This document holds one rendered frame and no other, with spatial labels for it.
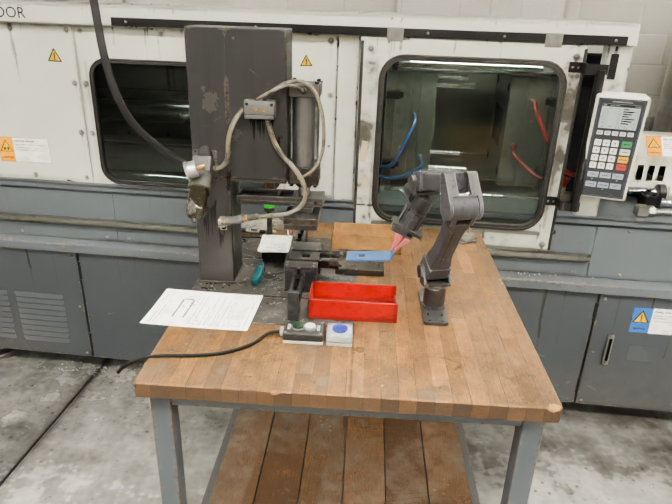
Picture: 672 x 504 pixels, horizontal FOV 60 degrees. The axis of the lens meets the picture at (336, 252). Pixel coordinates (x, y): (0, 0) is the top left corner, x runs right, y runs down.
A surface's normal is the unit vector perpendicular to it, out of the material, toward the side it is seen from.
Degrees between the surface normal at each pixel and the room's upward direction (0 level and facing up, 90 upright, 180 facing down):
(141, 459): 0
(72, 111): 90
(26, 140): 90
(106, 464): 0
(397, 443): 0
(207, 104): 90
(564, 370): 90
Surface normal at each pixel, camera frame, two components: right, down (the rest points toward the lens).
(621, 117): -0.33, 0.47
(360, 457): 0.03, -0.92
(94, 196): -0.11, 0.39
